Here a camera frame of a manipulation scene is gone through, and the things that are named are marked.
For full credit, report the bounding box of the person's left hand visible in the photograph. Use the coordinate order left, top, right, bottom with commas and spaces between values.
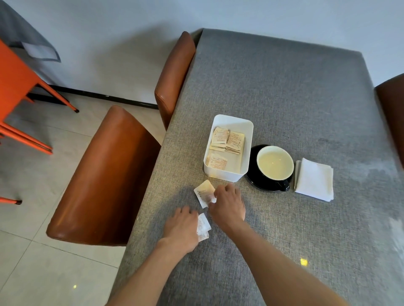
162, 206, 200, 254

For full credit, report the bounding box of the person's right hand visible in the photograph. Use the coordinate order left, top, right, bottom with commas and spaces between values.
208, 184, 246, 231

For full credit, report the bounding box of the torn beige sugar packet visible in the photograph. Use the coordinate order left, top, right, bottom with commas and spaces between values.
193, 180, 217, 209
197, 213, 211, 242

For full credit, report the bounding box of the person's right forearm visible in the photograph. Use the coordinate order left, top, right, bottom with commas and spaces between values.
225, 219, 348, 306

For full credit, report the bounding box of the person's left forearm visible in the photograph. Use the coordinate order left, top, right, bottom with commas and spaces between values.
106, 238, 190, 306

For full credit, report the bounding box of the white plastic box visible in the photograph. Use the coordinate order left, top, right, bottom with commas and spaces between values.
203, 114, 254, 183

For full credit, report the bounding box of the black saucer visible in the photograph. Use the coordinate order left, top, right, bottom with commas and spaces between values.
246, 144, 293, 192

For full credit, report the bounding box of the black cup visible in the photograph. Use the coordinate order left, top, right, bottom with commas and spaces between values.
256, 146, 295, 192

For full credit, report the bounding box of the pile of beige sachets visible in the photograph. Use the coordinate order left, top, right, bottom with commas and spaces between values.
206, 127, 245, 171

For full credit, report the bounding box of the pale yellow drink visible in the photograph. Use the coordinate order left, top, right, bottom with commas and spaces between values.
259, 148, 293, 180

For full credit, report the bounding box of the brown leather chair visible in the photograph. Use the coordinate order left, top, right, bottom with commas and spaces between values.
154, 31, 197, 131
46, 106, 162, 247
375, 73, 404, 171

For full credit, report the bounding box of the white folded napkin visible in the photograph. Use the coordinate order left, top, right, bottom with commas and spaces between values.
294, 158, 334, 202

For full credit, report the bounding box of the grey woven tablecloth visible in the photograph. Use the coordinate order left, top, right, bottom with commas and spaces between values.
107, 28, 404, 306

